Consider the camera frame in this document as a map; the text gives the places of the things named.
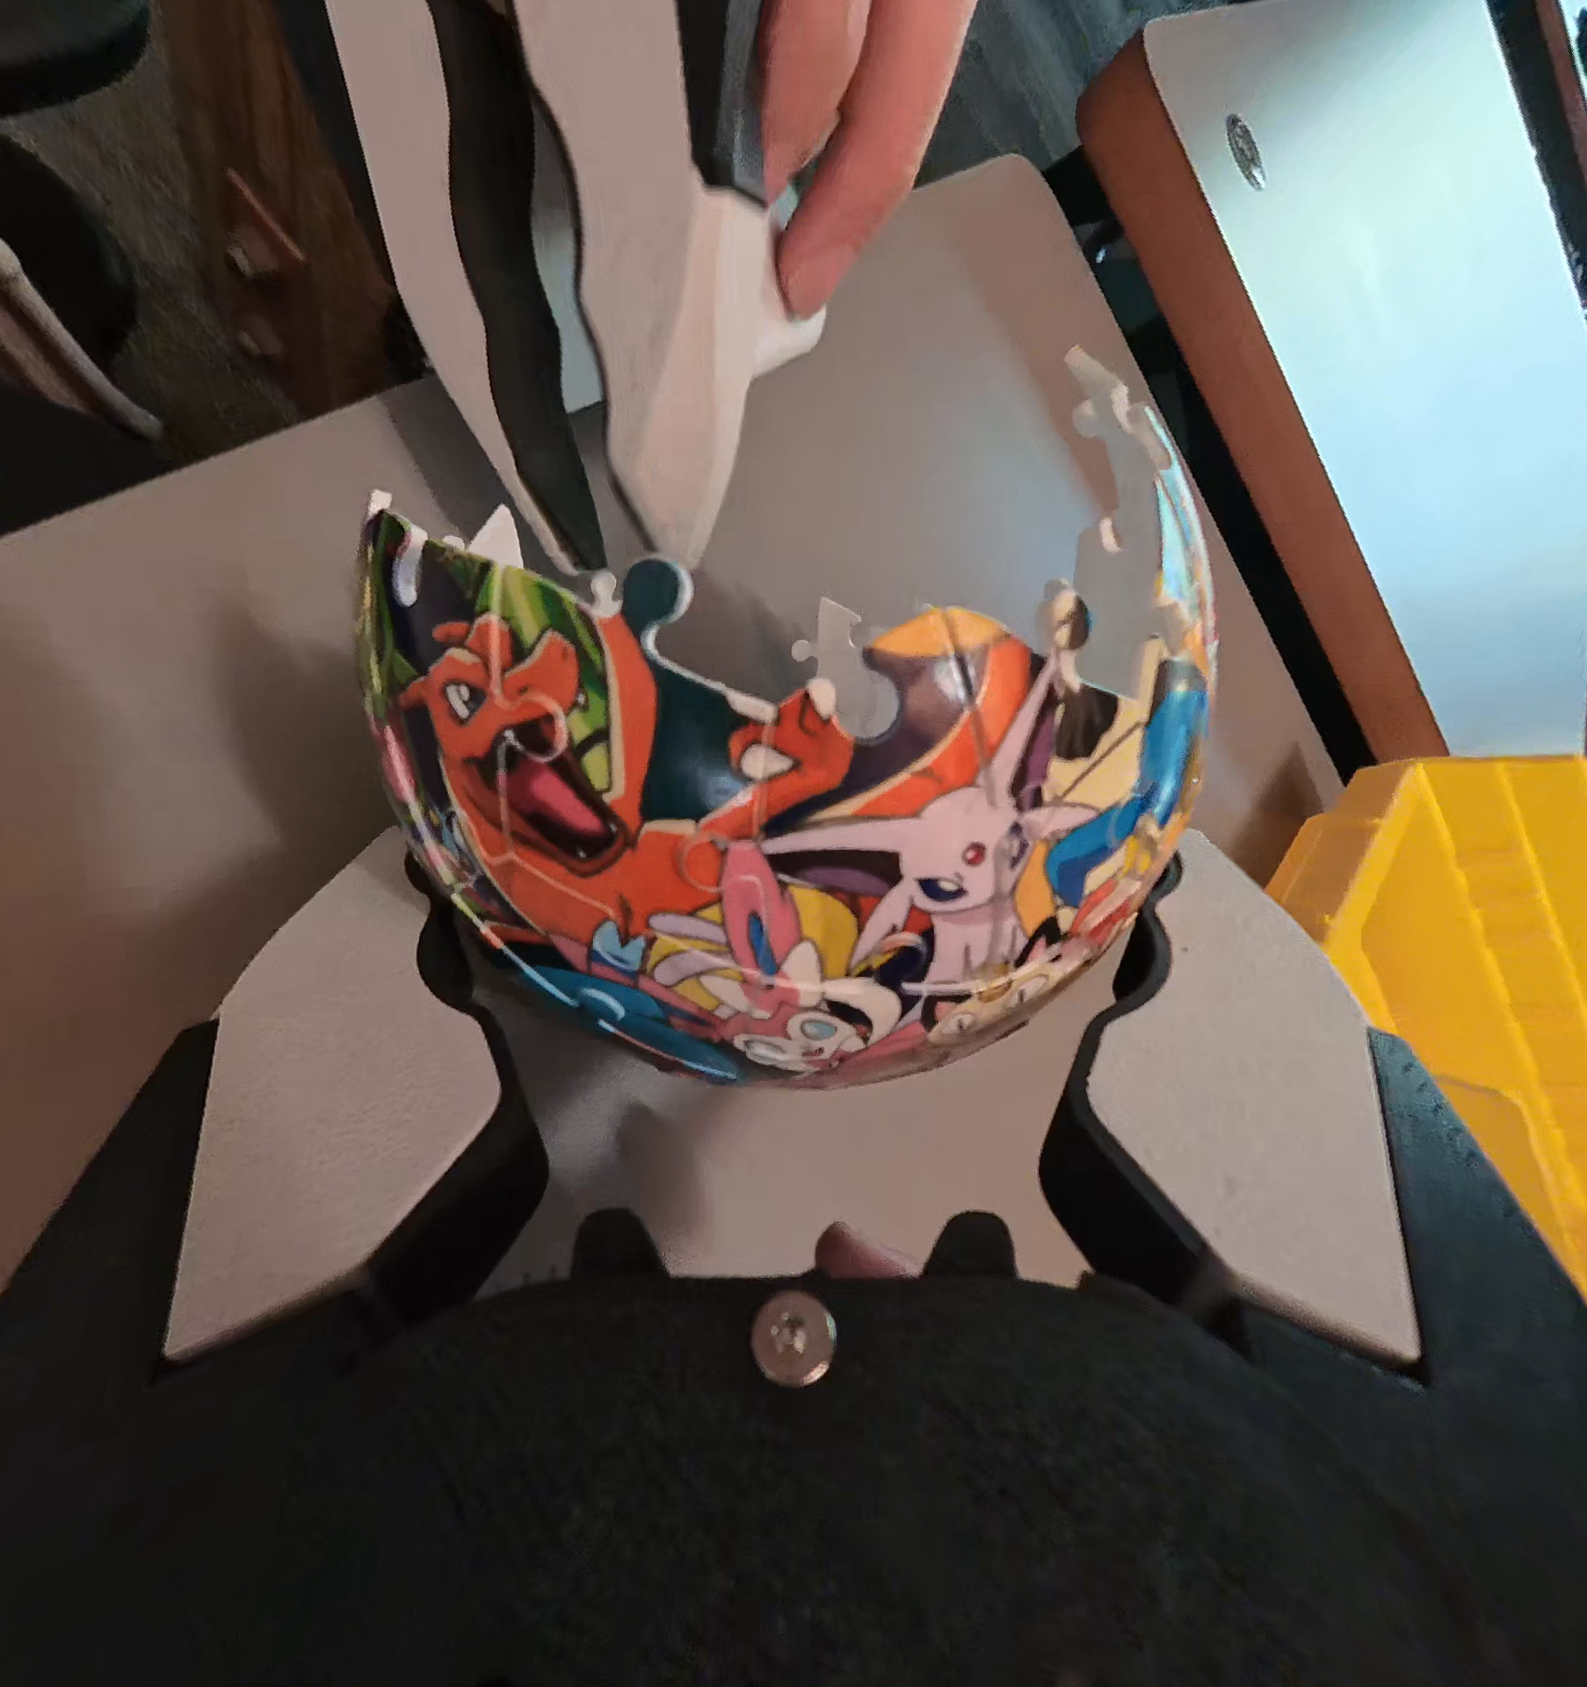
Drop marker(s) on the colourful cartoon puzzle ball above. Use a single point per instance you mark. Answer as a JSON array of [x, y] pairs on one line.
[[741, 858]]

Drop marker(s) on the white desk with wooden edge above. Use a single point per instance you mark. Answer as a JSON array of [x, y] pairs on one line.
[[1400, 396]]

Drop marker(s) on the person's left hand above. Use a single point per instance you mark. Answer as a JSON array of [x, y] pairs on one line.
[[859, 104]]

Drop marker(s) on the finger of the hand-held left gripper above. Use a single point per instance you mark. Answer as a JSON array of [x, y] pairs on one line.
[[648, 331], [398, 133]]

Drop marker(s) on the yellow plastic bin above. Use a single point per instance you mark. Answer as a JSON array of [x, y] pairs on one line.
[[1490, 951]]

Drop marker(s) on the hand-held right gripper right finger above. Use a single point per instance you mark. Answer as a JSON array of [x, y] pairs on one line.
[[1242, 1134]]

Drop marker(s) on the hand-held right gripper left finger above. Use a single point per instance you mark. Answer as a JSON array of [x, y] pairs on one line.
[[345, 1121]]

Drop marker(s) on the person's right hand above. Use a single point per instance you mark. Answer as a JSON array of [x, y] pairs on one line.
[[866, 1253]]

